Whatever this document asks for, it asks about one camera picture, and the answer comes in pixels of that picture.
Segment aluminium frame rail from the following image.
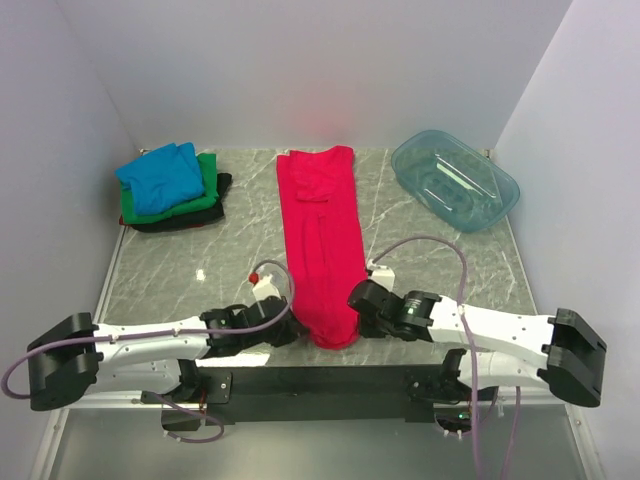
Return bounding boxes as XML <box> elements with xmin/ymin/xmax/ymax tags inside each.
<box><xmin>29</xmin><ymin>227</ymin><xmax>175</xmax><ymax>479</ymax></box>

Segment folded black t shirt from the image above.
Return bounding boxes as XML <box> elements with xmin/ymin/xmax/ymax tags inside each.
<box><xmin>129</xmin><ymin>173</ymin><xmax>233</xmax><ymax>233</ymax></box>

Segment black base beam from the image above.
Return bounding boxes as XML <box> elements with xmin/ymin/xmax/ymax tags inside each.
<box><xmin>166</xmin><ymin>364</ymin><xmax>471</xmax><ymax>425</ymax></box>

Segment purple cable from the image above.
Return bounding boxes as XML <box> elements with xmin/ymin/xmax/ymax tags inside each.
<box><xmin>369</xmin><ymin>235</ymin><xmax>522</xmax><ymax>480</ymax></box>
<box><xmin>0</xmin><ymin>258</ymin><xmax>297</xmax><ymax>444</ymax></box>

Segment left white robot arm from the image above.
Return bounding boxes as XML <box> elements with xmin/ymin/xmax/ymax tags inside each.
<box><xmin>27</xmin><ymin>296</ymin><xmax>307</xmax><ymax>411</ymax></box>

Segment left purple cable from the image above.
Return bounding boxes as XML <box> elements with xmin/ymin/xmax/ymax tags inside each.
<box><xmin>0</xmin><ymin>258</ymin><xmax>297</xmax><ymax>444</ymax></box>

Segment clear blue plastic tub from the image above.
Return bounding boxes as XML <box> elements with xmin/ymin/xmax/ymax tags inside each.
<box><xmin>391</xmin><ymin>130</ymin><xmax>520</xmax><ymax>233</ymax></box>

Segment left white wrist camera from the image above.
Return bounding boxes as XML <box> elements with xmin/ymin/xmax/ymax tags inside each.
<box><xmin>248</xmin><ymin>272</ymin><xmax>284</xmax><ymax>301</ymax></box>

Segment folded blue t shirt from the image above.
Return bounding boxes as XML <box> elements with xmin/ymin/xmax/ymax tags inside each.
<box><xmin>115</xmin><ymin>142</ymin><xmax>205</xmax><ymax>216</ymax></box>

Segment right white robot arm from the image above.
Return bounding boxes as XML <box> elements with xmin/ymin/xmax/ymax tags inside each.
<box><xmin>347</xmin><ymin>280</ymin><xmax>607</xmax><ymax>408</ymax></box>

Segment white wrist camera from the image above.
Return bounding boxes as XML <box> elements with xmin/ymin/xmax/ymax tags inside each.
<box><xmin>366</xmin><ymin>260</ymin><xmax>396</xmax><ymax>291</ymax></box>
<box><xmin>248</xmin><ymin>272</ymin><xmax>284</xmax><ymax>301</ymax></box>

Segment folded green t shirt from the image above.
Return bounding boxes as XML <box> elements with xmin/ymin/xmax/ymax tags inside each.
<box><xmin>120</xmin><ymin>153</ymin><xmax>219</xmax><ymax>225</ymax></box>

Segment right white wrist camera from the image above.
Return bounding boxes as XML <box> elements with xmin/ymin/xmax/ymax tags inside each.
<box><xmin>366</xmin><ymin>260</ymin><xmax>396</xmax><ymax>291</ymax></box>

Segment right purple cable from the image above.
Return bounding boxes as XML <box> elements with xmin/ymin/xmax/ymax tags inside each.
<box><xmin>369</xmin><ymin>235</ymin><xmax>522</xmax><ymax>480</ymax></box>

